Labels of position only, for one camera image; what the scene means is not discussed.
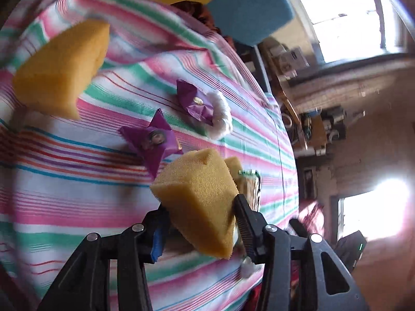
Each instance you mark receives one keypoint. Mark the wedge-shaped yellow sponge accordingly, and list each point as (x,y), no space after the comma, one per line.
(197,197)

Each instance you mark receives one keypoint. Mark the red cloth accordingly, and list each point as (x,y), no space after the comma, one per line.
(313,215)

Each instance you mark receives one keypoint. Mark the wooden side table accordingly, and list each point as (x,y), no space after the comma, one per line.
(291,103)

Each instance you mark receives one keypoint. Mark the white cardboard box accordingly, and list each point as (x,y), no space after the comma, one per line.
(290,60)

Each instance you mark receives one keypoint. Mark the white plastic-wrapped ball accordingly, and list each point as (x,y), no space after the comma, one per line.
(222,116)

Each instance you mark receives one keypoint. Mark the purple candy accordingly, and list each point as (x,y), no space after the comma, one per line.
(194,103)
(152,139)

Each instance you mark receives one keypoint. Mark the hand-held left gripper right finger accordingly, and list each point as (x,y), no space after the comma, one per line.
(247,233)

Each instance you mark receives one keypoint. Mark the clear puffed snack packet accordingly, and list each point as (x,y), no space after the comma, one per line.
(251,191)

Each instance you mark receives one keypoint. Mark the large yellow sponge block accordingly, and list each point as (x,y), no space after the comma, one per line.
(58,71)

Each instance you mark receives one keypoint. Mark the striped pink green cloth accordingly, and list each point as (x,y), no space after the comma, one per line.
(81,201)

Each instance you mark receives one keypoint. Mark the red-brown crumpled cloth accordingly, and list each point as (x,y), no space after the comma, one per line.
(194,13)

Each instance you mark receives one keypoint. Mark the small bright window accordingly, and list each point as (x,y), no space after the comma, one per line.
(373,207)

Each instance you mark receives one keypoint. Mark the small yellow sponge piece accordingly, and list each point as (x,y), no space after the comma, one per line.
(234,168)

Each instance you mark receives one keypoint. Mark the blue chair backrest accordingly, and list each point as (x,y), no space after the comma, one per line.
(253,9)

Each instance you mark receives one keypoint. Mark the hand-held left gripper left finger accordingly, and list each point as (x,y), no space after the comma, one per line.
(157,243)

